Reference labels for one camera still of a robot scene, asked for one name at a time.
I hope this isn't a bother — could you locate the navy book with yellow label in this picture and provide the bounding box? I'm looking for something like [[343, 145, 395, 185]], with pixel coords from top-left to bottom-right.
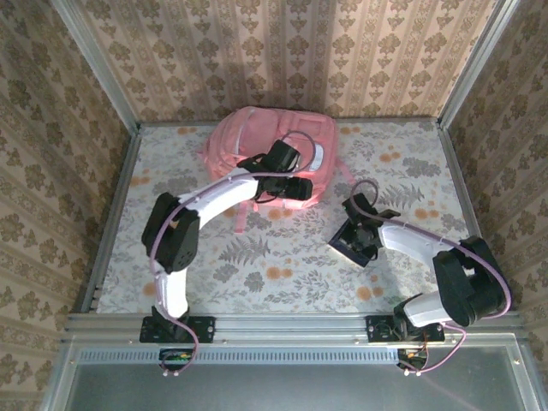
[[328, 221, 380, 267]]

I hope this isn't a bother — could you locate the pink backpack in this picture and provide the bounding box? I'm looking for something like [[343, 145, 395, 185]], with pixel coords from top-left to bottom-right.
[[203, 106, 357, 235]]

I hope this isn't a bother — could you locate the floral tablecloth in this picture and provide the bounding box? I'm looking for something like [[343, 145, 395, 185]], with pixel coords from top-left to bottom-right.
[[96, 122, 493, 313]]

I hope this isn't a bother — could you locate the grey metal panel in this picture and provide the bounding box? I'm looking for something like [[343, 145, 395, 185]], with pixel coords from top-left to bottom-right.
[[40, 342, 548, 411]]

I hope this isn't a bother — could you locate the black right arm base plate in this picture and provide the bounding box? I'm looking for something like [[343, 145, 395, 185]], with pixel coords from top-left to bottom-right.
[[366, 314, 446, 343]]

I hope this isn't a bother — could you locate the aluminium table side rail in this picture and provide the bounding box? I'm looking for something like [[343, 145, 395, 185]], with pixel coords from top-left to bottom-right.
[[436, 122, 509, 312], [80, 128, 142, 313]]

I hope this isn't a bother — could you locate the aluminium mounting rail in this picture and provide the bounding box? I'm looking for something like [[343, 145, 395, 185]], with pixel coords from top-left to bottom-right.
[[63, 311, 527, 346]]

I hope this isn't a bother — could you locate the grey slotted cable duct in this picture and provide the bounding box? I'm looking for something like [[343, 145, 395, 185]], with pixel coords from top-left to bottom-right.
[[75, 345, 408, 366]]

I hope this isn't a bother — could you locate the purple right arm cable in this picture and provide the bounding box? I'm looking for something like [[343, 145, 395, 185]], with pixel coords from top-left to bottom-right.
[[350, 179, 513, 378]]

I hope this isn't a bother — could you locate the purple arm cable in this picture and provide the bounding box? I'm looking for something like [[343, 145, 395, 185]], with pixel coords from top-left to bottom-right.
[[350, 179, 513, 378], [147, 130, 320, 378]]

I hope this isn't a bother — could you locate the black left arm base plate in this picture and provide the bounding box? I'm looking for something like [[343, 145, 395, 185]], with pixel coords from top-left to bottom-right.
[[140, 315, 215, 344]]

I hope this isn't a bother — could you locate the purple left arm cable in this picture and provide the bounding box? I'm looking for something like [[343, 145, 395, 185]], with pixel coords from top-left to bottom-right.
[[147, 130, 320, 378]]

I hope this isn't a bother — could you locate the aluminium frame post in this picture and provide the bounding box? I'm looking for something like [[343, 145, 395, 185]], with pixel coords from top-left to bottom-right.
[[49, 0, 142, 136], [436, 0, 521, 125]]

